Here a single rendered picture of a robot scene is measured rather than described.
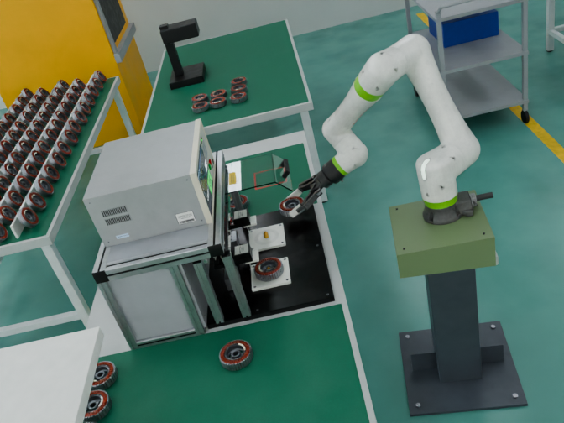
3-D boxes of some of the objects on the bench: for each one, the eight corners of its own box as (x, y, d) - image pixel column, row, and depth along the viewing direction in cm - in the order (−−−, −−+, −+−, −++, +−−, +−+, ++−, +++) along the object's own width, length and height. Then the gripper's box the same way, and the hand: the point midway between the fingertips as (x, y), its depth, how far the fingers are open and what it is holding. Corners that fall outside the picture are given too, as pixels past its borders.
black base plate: (313, 206, 270) (312, 201, 269) (335, 300, 217) (334, 296, 215) (211, 230, 273) (211, 226, 272) (208, 329, 219) (206, 325, 218)
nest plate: (283, 225, 260) (282, 222, 259) (285, 245, 247) (285, 242, 246) (249, 232, 260) (248, 230, 260) (250, 253, 248) (249, 251, 247)
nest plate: (288, 258, 239) (287, 257, 239) (291, 283, 227) (290, 280, 226) (251, 267, 240) (250, 265, 239) (252, 292, 227) (251, 289, 227)
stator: (280, 259, 238) (279, 253, 236) (287, 277, 228) (284, 269, 226) (253, 268, 237) (251, 261, 235) (258, 285, 228) (256, 279, 226)
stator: (232, 377, 197) (229, 369, 195) (215, 359, 206) (212, 352, 204) (259, 357, 202) (257, 350, 200) (242, 341, 210) (239, 333, 208)
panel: (211, 224, 273) (190, 168, 256) (206, 326, 217) (180, 263, 201) (208, 225, 273) (188, 169, 257) (204, 327, 217) (177, 263, 201)
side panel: (206, 327, 220) (177, 259, 203) (205, 333, 218) (177, 265, 200) (132, 344, 222) (98, 278, 204) (131, 350, 219) (96, 284, 202)
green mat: (303, 143, 323) (303, 142, 323) (317, 202, 272) (317, 202, 272) (134, 183, 328) (134, 182, 328) (117, 249, 277) (117, 248, 277)
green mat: (341, 303, 215) (341, 303, 215) (377, 453, 164) (377, 453, 163) (89, 359, 220) (88, 359, 220) (46, 522, 169) (46, 521, 169)
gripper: (338, 195, 243) (297, 228, 251) (330, 167, 263) (292, 198, 270) (326, 185, 240) (284, 217, 248) (319, 156, 260) (281, 188, 267)
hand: (292, 205), depth 258 cm, fingers closed on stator, 11 cm apart
